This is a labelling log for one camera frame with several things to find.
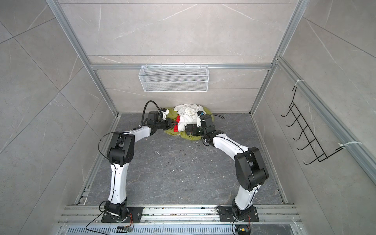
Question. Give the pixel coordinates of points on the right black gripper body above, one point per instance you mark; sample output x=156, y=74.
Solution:
x=197, y=130

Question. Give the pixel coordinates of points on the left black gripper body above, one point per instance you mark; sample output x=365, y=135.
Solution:
x=164, y=125

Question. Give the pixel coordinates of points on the red cloth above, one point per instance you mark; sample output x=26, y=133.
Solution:
x=176, y=125

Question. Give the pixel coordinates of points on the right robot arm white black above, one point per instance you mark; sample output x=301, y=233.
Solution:
x=251, y=171

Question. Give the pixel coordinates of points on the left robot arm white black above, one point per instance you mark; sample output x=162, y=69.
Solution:
x=121, y=152

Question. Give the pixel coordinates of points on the green cloth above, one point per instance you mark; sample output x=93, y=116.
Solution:
x=173, y=114

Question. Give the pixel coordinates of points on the white cloth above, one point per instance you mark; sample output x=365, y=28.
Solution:
x=188, y=115

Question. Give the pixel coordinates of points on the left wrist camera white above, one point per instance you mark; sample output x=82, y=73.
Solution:
x=164, y=112

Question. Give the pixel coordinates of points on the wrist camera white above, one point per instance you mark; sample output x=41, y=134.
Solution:
x=200, y=113
x=164, y=112

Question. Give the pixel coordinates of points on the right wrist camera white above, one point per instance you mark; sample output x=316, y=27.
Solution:
x=200, y=113

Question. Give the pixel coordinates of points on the white wire mesh basket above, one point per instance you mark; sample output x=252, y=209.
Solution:
x=174, y=78

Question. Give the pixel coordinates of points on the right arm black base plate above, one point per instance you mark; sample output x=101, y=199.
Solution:
x=232, y=214

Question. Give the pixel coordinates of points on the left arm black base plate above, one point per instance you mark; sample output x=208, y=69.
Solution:
x=124, y=215

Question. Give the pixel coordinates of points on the black wire hook rack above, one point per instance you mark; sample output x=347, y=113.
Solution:
x=307, y=133

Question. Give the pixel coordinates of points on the aluminium rail frame front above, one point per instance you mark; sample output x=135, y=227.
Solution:
x=181, y=220

